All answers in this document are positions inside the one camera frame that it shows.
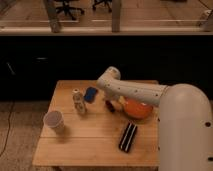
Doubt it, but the dark red pepper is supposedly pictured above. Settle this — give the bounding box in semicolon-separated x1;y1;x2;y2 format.
105;101;115;113

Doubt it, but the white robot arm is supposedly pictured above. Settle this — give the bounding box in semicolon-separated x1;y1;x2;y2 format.
97;66;213;171

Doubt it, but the orange ceramic bowl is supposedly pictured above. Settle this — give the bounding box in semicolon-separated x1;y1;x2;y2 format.
123;99;153;119

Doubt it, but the blue sponge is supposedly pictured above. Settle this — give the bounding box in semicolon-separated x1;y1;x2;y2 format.
84;87;98;103

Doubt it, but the small clear plastic bottle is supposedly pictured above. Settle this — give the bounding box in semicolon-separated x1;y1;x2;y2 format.
73;89;86;114

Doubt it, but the translucent plastic cup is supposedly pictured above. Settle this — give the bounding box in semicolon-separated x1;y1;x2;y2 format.
43;111;65;134

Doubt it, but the black office chair right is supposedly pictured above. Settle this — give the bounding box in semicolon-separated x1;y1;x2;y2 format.
92;0;113;14

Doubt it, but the black office chair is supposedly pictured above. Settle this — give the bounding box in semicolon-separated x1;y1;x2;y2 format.
55;0;85;21
92;0;113;14

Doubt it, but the black office chair left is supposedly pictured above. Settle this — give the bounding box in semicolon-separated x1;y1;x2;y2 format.
55;0;85;21

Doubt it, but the black cable on floor left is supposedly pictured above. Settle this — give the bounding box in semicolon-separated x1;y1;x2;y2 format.
0;99;16;158

